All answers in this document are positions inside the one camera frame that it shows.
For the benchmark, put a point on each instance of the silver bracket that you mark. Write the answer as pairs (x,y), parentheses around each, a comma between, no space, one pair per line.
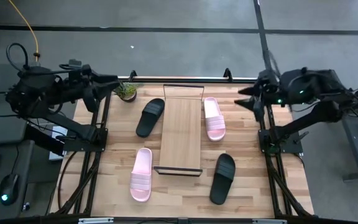
(269,221)
(95,220)

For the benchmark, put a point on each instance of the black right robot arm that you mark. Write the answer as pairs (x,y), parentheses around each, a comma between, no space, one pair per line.
(309,121)

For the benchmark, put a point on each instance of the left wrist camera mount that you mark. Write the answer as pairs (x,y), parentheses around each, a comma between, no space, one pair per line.
(91,99)

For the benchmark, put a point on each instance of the black frame clamp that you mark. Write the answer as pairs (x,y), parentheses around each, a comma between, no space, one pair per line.
(228,75)
(132,76)

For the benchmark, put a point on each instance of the wooden shelf black metal frame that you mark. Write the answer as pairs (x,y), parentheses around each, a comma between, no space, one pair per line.
(180,130)

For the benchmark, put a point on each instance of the black metal table frame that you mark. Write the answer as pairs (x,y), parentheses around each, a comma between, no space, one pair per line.
(154,221)

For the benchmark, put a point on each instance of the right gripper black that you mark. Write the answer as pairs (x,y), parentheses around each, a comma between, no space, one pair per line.
(267,88)

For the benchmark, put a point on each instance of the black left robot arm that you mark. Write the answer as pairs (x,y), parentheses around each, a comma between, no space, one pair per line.
(64,123)

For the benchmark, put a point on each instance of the pink slide sandal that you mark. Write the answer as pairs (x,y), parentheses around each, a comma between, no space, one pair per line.
(141,175)
(214,119)

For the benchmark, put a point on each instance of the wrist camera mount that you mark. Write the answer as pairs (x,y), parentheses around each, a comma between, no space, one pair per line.
(91,99)
(258,110)

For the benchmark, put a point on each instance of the black slide sandal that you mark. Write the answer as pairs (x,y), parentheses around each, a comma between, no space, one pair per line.
(149,118)
(223,179)

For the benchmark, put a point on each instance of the small silver knob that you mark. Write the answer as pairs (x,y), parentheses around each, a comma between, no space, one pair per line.
(26,207)

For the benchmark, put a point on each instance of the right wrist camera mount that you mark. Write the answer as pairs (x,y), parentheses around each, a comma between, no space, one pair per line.
(258,110)

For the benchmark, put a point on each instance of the white power box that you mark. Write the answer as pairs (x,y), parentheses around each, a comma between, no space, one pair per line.
(57,132)

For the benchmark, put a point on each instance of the small potted green plant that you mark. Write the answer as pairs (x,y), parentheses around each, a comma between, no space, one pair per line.
(127,91)

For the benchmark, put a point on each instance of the black computer mouse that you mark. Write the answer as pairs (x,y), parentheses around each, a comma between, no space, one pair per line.
(9,189)

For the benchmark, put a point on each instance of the grey side desk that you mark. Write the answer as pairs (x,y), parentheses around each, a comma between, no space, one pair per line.
(2,130)

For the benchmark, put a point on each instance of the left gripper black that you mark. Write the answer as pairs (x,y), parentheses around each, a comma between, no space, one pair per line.
(85,81)

